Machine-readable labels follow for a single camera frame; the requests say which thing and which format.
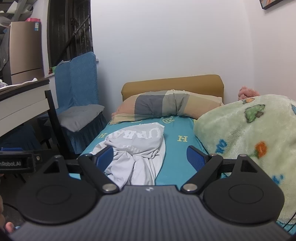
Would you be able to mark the white crumpled cloth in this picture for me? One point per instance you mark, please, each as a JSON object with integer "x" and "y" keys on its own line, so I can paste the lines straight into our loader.
{"x": 4, "y": 85}

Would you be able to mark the green printed fleece blanket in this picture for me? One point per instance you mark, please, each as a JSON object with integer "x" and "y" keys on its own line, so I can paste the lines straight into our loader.
{"x": 242, "y": 129}

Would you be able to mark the mustard yellow headboard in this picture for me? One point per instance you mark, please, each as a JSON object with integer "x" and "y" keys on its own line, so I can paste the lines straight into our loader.
{"x": 173, "y": 84}

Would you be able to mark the framed wall picture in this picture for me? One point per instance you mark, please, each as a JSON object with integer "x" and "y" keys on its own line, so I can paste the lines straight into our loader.
{"x": 268, "y": 3}

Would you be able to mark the window with dark grille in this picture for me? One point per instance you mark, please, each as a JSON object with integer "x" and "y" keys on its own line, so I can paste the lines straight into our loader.
{"x": 69, "y": 27}

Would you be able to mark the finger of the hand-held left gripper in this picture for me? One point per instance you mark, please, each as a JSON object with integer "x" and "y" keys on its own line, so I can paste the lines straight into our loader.
{"x": 38, "y": 158}

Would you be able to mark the pink container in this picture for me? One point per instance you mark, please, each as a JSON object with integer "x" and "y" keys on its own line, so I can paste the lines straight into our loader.
{"x": 33, "y": 20}

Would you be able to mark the patchwork colour-block pillow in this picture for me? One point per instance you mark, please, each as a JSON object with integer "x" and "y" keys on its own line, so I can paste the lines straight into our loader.
{"x": 150, "y": 104}

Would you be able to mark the person's left hand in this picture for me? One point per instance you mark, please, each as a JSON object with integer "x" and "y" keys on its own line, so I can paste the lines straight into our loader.
{"x": 9, "y": 227}

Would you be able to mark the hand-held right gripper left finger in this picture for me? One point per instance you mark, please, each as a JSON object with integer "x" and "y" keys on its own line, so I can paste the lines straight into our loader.
{"x": 105, "y": 157}

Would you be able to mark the blue covered chair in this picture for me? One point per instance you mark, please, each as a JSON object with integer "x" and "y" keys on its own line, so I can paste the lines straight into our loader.
{"x": 78, "y": 78}

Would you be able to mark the white printed t-shirt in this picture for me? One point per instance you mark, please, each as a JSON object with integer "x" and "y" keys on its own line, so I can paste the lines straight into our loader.
{"x": 138, "y": 162}

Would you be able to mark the beige refrigerator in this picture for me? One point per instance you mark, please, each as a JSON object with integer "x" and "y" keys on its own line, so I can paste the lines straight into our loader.
{"x": 25, "y": 51}

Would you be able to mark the teal patterned bed sheet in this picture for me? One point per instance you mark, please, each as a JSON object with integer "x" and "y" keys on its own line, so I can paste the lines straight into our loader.
{"x": 178, "y": 148}

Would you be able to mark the white desk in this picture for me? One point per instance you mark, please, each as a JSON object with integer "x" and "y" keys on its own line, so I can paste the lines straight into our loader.
{"x": 20, "y": 104}

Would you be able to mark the grey seat cushion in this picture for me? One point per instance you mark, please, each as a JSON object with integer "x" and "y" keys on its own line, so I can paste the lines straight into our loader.
{"x": 81, "y": 115}

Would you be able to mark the pink plush toy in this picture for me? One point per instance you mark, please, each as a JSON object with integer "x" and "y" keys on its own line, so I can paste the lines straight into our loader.
{"x": 246, "y": 92}

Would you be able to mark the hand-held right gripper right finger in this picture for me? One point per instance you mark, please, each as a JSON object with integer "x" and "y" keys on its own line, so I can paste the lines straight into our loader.
{"x": 195, "y": 157}

